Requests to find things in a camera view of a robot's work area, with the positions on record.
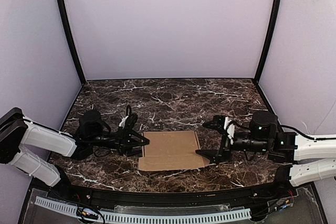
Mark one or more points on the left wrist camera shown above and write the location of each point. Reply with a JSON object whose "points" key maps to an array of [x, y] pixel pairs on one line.
{"points": [[128, 122]]}

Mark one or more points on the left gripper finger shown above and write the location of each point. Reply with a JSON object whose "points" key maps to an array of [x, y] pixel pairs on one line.
{"points": [[138, 139], [133, 150]]}

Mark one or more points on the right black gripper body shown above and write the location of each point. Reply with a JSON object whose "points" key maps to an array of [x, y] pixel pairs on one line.
{"points": [[224, 143]]}

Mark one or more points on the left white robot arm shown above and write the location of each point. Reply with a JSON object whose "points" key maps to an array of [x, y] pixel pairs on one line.
{"points": [[18, 131]]}

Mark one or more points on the black front rail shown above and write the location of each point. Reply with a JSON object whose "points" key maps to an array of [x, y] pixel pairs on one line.
{"points": [[257, 198]]}

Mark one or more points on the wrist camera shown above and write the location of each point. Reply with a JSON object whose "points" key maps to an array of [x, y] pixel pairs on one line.
{"points": [[222, 124], [128, 122]]}

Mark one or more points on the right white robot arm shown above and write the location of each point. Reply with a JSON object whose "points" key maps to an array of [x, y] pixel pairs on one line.
{"points": [[303, 158]]}

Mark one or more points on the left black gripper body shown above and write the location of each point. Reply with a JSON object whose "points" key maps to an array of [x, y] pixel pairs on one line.
{"points": [[123, 140]]}

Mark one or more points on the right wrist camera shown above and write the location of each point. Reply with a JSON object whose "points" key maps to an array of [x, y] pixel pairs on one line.
{"points": [[222, 124]]}

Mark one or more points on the right black frame post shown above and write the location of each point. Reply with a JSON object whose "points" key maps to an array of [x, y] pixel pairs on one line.
{"points": [[268, 39]]}

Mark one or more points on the brown cardboard paper box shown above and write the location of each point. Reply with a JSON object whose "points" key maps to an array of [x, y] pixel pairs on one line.
{"points": [[173, 150]]}

